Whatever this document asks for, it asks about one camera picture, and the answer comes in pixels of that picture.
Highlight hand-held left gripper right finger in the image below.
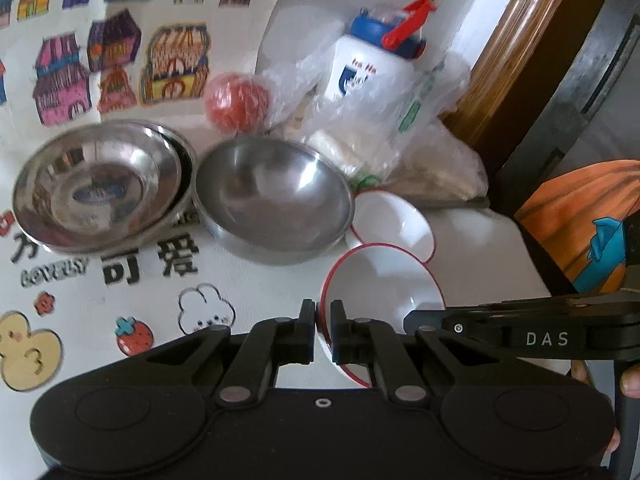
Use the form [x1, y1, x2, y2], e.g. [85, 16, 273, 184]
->
[330, 300, 496, 408]

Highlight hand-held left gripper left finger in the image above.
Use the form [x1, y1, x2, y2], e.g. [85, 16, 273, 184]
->
[142, 300, 318, 408]

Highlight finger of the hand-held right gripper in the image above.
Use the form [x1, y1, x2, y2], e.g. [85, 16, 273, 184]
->
[401, 306, 451, 336]

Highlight white bowl with red rim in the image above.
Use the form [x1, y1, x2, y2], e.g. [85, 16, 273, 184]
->
[348, 191, 439, 265]
[316, 243, 447, 389]

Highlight deep stainless steel bowl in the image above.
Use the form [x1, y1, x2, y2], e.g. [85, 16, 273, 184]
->
[195, 136, 356, 265]

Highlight shallow stainless steel plate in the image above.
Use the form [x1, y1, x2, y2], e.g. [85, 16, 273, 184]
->
[40, 130, 200, 256]
[11, 121, 183, 253]
[30, 127, 193, 256]

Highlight person's right hand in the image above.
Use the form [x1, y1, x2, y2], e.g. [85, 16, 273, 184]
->
[570, 361, 640, 456]

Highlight plastic bag of flatbread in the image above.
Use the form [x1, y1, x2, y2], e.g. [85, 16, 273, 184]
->
[390, 120, 491, 206]

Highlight clear plastic bag green print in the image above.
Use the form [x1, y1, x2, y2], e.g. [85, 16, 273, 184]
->
[257, 35, 471, 191]

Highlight red fruit in foam net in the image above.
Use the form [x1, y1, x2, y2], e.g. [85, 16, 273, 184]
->
[204, 72, 273, 135]

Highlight white water bottle blue lid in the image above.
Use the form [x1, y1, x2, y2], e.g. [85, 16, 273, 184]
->
[320, 0, 438, 111]

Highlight dark painting frame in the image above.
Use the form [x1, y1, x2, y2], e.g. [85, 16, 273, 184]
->
[492, 0, 640, 301]

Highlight brown wooden door frame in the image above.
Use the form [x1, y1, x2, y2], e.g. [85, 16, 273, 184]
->
[440, 0, 601, 176]

